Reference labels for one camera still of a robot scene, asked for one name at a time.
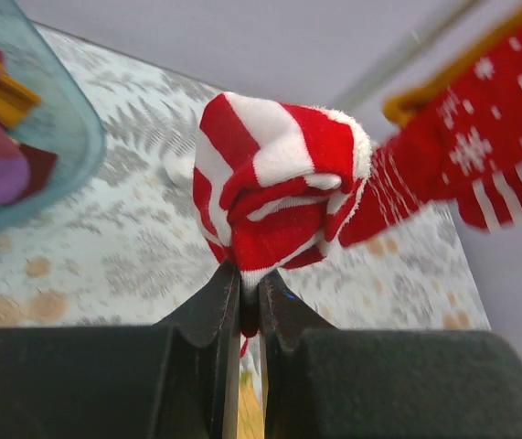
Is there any beige striped sock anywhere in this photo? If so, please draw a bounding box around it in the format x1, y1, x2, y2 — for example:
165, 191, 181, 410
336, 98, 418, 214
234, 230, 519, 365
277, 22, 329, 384
17, 144, 59, 201

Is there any woven bamboo tray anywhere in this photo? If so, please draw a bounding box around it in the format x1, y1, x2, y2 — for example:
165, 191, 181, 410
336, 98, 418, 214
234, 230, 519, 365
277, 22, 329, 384
237, 372, 264, 439

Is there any teal transparent plastic basin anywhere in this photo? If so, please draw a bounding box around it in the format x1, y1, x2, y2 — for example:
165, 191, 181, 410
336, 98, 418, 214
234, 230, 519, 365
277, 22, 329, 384
0, 1, 106, 230

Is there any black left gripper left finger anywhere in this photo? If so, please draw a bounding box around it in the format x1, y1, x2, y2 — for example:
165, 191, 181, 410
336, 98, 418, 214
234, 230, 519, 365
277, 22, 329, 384
0, 262, 240, 438

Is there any mustard yellow sock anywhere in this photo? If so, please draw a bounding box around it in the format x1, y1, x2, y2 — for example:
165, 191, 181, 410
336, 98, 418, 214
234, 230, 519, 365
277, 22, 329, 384
382, 6, 522, 128

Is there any white drying rack stand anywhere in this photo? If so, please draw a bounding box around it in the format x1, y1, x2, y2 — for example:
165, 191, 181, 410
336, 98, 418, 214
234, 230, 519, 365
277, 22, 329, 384
160, 0, 482, 187

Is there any red sock with white pattern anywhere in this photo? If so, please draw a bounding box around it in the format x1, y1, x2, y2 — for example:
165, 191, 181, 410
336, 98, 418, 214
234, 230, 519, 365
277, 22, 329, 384
339, 27, 522, 247

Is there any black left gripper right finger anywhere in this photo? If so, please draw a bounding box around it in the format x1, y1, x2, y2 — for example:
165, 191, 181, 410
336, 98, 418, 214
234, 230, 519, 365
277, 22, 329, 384
259, 273, 522, 438

